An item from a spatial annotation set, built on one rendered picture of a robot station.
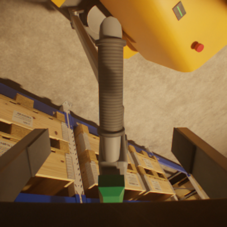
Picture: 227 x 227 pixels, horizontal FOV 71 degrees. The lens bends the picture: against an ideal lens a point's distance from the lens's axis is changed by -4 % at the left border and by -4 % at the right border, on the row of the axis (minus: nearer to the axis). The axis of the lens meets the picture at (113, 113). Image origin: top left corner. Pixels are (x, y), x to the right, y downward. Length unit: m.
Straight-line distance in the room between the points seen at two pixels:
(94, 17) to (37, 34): 0.63
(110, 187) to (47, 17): 1.42
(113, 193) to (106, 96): 0.13
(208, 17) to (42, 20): 1.17
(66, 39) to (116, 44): 1.38
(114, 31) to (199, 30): 0.69
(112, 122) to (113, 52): 0.09
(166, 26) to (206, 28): 0.20
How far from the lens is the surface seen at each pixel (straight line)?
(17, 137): 1.20
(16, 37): 1.60
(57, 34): 1.57
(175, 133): 0.16
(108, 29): 0.22
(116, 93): 0.21
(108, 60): 0.21
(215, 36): 0.96
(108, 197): 0.25
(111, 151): 0.24
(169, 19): 0.76
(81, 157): 1.59
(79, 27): 0.89
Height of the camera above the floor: 1.50
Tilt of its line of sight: 43 degrees down
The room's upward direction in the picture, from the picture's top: 156 degrees clockwise
